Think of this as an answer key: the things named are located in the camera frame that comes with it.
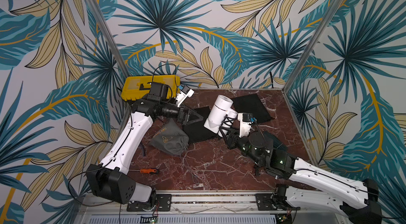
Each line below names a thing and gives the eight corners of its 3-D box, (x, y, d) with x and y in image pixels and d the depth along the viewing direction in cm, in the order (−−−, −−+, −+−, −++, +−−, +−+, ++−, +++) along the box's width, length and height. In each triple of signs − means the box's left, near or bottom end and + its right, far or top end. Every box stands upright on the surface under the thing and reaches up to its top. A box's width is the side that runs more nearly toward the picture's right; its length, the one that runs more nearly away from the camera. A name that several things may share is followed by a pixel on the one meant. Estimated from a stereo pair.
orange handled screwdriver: (131, 173, 84) (128, 171, 81) (131, 170, 85) (129, 168, 82) (157, 173, 84) (156, 171, 81) (158, 170, 85) (156, 168, 82)
